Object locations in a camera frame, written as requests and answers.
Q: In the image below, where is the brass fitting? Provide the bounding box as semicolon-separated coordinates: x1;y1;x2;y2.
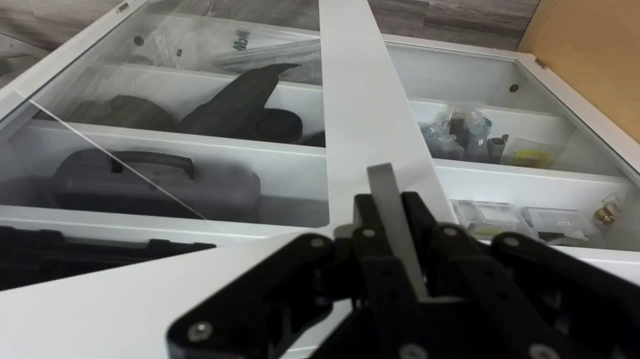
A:
591;196;626;230

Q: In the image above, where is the clear bag of metal parts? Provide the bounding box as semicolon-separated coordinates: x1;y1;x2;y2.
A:
418;106;514;166

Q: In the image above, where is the flat clear parts bag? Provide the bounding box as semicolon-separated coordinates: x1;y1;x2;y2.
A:
454;200;522;240
520;206;591;246

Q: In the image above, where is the white plastic bag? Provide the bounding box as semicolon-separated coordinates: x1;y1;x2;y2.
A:
128;14;324;76

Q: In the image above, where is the black plastic tool case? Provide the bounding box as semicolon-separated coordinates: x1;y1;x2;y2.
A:
47;146;264;226

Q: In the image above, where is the white shelved cabinet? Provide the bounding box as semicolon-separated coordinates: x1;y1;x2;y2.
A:
0;0;640;282

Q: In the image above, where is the black flat case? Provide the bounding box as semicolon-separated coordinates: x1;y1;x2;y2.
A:
0;226;218;294

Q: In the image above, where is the grey bar door handle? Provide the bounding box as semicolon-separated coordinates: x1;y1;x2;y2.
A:
364;162;429;304

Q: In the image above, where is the orange wooden panel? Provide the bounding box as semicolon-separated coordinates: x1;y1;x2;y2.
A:
517;0;640;146

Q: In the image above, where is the dark grey soft item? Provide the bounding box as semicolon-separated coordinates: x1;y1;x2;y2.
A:
61;94;179;134

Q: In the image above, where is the yellow small item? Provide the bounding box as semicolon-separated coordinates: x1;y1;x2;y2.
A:
510;146;555;170

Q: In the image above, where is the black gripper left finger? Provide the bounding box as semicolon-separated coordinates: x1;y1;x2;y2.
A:
166;192;429;359

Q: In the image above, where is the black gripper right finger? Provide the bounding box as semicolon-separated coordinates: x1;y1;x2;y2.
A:
400;190;640;359

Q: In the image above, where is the white framed glass cabinet door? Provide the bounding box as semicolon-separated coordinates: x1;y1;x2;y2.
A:
342;0;640;288
0;0;401;359

